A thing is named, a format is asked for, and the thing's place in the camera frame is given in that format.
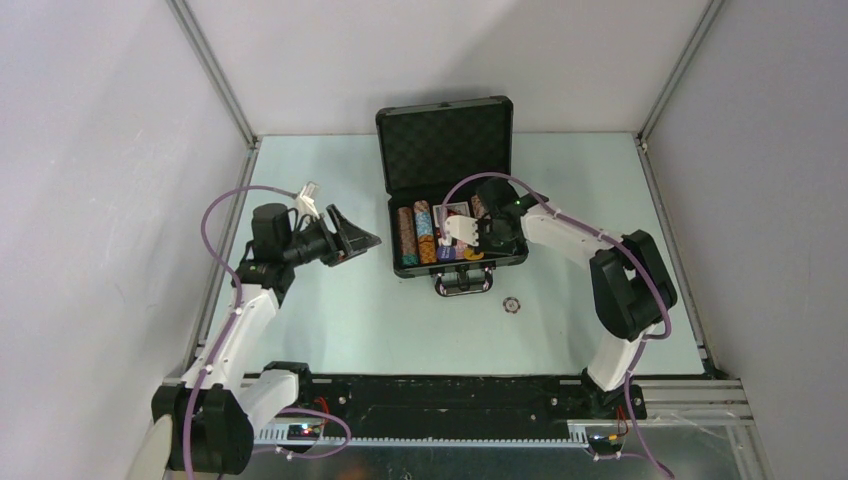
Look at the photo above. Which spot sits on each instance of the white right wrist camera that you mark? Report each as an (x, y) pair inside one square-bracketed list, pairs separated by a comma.
[(461, 228)]

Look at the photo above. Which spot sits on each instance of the poker chip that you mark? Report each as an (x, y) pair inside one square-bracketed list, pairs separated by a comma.
[(511, 305)]

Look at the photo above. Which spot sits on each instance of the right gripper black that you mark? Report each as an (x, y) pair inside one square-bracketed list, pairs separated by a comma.
[(486, 234)]

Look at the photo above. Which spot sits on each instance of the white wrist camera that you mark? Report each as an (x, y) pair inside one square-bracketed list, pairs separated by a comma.
[(461, 228), (304, 201)]

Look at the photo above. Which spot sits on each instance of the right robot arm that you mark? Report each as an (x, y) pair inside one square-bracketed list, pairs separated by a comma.
[(631, 286)]

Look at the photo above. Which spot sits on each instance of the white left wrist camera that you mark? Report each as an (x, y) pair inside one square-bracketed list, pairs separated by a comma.
[(304, 201)]

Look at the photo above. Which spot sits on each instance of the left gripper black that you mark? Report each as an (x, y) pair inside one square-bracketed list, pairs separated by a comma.
[(334, 236)]

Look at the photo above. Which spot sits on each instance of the blue playing card deck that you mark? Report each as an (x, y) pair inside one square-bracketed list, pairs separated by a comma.
[(439, 212)]

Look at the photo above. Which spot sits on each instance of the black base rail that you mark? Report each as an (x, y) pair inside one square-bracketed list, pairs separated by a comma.
[(460, 408)]

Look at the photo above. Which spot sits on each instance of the orange blue chip stack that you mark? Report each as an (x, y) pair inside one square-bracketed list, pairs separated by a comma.
[(424, 232)]

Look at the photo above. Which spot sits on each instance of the black poker set case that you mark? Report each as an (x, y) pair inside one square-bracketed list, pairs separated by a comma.
[(439, 153)]

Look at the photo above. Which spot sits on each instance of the brown teal chip stack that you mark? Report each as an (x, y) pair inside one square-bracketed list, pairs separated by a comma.
[(407, 237)]

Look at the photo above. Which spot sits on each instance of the blue small blind button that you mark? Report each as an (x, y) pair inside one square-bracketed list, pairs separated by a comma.
[(445, 253)]

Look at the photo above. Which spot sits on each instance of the yellow round button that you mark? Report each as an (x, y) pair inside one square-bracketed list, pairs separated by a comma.
[(471, 255)]

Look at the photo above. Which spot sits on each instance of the pink brown chip stack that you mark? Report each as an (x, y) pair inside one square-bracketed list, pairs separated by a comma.
[(478, 208)]

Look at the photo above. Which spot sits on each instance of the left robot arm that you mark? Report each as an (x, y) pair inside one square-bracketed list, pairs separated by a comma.
[(206, 423)]

